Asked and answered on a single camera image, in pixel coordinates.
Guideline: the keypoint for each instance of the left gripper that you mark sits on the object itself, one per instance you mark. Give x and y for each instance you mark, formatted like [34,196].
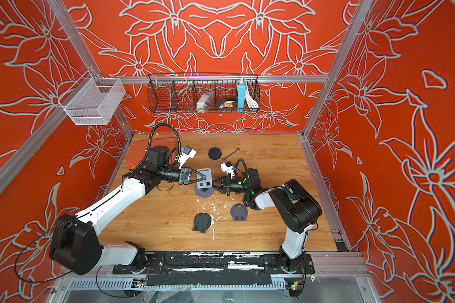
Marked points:
[186,179]

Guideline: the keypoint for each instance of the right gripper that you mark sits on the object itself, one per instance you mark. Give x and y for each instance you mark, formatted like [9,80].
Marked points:
[226,188]

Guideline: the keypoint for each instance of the purple phone stand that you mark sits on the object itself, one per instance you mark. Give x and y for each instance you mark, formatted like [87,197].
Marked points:
[204,188]
[239,212]

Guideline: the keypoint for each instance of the dark grey phone stand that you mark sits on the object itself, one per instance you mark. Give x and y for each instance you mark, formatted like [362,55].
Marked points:
[202,222]

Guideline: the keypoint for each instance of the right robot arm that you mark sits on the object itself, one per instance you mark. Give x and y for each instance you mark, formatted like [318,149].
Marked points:
[298,209]

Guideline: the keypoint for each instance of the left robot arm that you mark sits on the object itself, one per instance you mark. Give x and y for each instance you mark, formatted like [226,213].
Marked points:
[75,241]

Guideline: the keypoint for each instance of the dark round disc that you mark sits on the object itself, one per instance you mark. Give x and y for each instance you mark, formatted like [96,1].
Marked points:
[214,153]

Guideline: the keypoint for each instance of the orange tool case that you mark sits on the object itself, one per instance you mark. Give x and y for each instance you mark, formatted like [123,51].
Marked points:
[138,149]

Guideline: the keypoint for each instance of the plastic bag item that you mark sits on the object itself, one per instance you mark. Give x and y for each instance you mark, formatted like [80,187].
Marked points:
[205,101]

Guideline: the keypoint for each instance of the black small box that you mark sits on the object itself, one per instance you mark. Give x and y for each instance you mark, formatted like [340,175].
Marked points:
[226,103]

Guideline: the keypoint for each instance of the clear plastic bin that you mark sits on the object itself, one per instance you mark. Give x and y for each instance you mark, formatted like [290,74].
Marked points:
[94,101]

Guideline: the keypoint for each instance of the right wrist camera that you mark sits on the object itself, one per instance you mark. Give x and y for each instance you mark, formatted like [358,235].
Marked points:
[229,169]

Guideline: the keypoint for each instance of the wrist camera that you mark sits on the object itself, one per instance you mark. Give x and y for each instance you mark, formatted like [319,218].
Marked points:
[229,169]
[185,154]

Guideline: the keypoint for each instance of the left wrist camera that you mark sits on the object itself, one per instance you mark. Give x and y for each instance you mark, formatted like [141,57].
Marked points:
[185,154]

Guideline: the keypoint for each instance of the black wire basket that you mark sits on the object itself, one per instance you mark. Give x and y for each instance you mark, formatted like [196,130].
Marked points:
[203,93]

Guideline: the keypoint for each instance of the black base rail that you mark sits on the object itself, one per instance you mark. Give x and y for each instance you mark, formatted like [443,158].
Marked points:
[221,269]

